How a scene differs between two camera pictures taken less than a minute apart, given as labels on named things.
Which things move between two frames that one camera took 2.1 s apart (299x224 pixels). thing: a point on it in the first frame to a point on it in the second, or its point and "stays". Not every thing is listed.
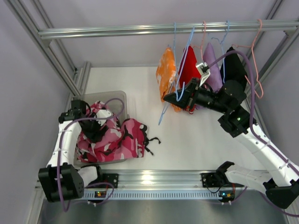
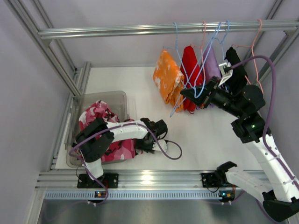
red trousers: [188, 71] stays
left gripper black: [91, 130] to [147, 144]
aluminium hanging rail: [169, 30] stays
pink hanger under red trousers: [201, 40] stays
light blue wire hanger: [177, 73] to [210, 39]
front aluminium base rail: [160, 179] stays
